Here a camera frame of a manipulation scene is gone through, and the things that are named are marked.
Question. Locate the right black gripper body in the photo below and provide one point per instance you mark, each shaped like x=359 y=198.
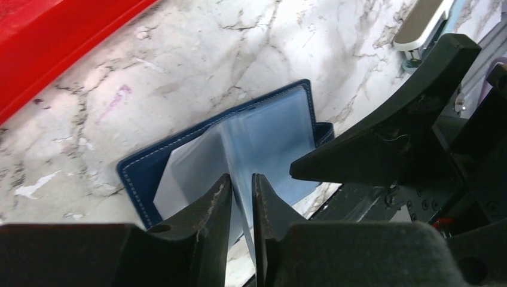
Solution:
x=458 y=184

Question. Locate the red plastic bin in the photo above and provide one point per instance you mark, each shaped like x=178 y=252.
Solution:
x=41 y=39

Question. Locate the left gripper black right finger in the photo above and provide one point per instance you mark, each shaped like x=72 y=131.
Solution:
x=293 y=251

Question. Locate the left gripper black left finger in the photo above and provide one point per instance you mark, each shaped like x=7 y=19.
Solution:
x=188 y=249

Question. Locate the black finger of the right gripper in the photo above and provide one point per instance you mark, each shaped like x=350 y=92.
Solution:
x=377 y=150

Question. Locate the navy blue card holder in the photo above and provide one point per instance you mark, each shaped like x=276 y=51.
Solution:
x=264 y=135

